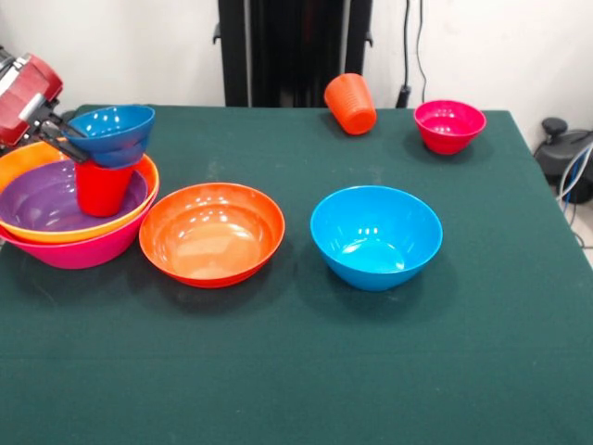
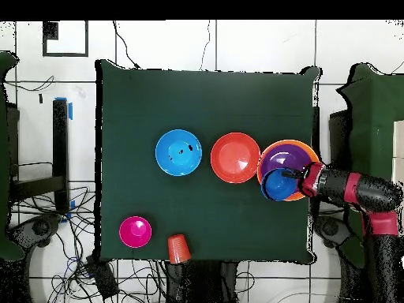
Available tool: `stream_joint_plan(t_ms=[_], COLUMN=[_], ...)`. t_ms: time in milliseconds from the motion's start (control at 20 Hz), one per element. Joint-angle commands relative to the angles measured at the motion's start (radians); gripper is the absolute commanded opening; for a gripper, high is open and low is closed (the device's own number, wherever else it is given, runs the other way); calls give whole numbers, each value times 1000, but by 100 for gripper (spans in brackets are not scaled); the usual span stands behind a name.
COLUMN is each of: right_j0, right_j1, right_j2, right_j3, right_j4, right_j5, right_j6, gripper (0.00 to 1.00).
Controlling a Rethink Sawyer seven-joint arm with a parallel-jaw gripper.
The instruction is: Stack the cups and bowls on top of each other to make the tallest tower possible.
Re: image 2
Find black square floor frame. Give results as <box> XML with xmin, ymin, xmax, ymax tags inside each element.
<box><xmin>42</xmin><ymin>21</ymin><xmax>89</xmax><ymax>58</ymax></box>

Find green cloth neighbouring table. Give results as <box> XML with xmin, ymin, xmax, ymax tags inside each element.
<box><xmin>335</xmin><ymin>62</ymin><xmax>404</xmax><ymax>269</ymax></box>
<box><xmin>0</xmin><ymin>50</ymin><xmax>24</xmax><ymax>261</ymax></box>

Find large orange bowl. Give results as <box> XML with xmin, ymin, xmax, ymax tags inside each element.
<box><xmin>256</xmin><ymin>139</ymin><xmax>321</xmax><ymax>202</ymax></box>

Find white box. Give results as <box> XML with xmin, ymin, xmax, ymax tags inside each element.
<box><xmin>391</xmin><ymin>119</ymin><xmax>404</xmax><ymax>159</ymax></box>
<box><xmin>391</xmin><ymin>157</ymin><xmax>404</xmax><ymax>184</ymax></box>

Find small dark blue bowl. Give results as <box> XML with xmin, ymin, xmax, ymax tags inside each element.
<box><xmin>260</xmin><ymin>167</ymin><xmax>301</xmax><ymax>202</ymax></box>

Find red-orange bowl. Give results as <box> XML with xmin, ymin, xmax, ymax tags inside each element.
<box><xmin>210</xmin><ymin>132</ymin><xmax>262</xmax><ymax>185</ymax></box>

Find blue cable bundle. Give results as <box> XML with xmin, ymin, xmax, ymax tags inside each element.
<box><xmin>63</xmin><ymin>256</ymin><xmax>79</xmax><ymax>279</ymax></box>

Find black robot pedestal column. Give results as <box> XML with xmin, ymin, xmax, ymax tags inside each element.
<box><xmin>165</xmin><ymin>260</ymin><xmax>240</xmax><ymax>303</ymax></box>

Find light blue bowl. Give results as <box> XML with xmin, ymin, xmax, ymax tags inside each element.
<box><xmin>155</xmin><ymin>129</ymin><xmax>203</xmax><ymax>177</ymax></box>

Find orange cup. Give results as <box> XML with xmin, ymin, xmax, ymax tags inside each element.
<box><xmin>166</xmin><ymin>234</ymin><xmax>193</xmax><ymax>265</ymax></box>

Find dark green table cloth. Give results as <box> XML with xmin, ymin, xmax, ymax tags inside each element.
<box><xmin>95</xmin><ymin>59</ymin><xmax>323</xmax><ymax>264</ymax></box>

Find black stand post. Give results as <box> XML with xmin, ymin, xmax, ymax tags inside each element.
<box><xmin>9</xmin><ymin>98</ymin><xmax>72</xmax><ymax>214</ymax></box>

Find black floor cable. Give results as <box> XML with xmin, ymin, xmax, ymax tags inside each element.
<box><xmin>112</xmin><ymin>21</ymin><xmax>141</xmax><ymax>69</ymax></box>

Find purple bowl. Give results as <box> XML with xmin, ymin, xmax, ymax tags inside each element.
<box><xmin>260</xmin><ymin>144</ymin><xmax>314</xmax><ymax>178</ymax></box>

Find black power adapter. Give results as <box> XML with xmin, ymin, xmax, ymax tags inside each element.
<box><xmin>86</xmin><ymin>258</ymin><xmax>120</xmax><ymax>299</ymax></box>

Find small pink bowl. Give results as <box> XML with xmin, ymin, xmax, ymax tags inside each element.
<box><xmin>118</xmin><ymin>215</ymin><xmax>153</xmax><ymax>249</ymax></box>

